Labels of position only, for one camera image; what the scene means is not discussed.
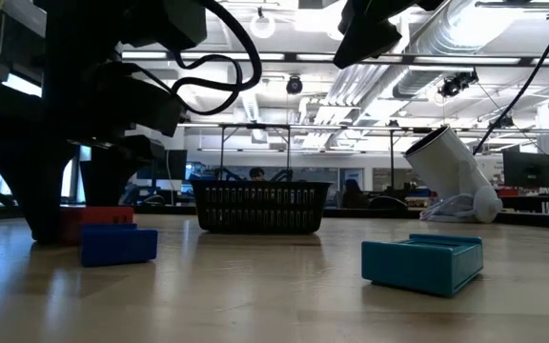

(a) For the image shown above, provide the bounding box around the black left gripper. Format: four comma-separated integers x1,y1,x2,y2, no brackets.
0,60,186,245

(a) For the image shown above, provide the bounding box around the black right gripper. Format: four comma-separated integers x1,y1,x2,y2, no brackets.
332,0,447,71

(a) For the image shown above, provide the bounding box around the large red wall charger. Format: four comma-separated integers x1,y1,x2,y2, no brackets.
58,205,135,247

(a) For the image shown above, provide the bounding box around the blue digital clock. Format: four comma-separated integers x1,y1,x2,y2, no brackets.
78,222,159,268

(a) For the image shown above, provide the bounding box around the teal digital clock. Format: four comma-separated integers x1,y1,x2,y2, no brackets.
360,232,484,299

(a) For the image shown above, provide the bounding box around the black computer monitor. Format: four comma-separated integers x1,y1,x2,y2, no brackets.
152,149,189,190
501,151,549,190

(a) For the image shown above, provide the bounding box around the black vertical pole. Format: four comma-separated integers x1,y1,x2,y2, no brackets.
388,128,396,192

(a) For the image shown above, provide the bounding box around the white cylindrical bin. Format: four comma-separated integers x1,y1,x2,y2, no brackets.
402,124,504,224

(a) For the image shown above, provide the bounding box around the black chair back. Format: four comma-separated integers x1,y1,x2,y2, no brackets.
367,194,409,211

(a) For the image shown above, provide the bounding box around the black slotted plastic basket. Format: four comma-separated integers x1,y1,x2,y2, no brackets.
191,179,332,235

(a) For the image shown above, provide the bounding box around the crumpled white plastic bag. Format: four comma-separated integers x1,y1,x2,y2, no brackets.
419,192,483,224

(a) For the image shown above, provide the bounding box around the black desk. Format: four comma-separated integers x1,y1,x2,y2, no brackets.
498,194,549,214

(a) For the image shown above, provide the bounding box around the black ceiling-mounted camera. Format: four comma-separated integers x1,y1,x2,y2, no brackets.
488,113,517,131
285,74,304,95
437,70,479,99

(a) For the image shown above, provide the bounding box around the white ring light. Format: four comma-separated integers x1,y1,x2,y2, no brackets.
249,7,277,40

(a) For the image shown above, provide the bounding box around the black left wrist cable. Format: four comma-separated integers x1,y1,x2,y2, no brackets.
133,0,264,117

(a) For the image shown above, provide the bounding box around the black metal frame stand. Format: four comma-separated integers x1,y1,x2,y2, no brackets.
217,122,293,183

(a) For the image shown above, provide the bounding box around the long black arm cable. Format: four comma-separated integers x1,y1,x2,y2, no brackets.
472,0,549,156

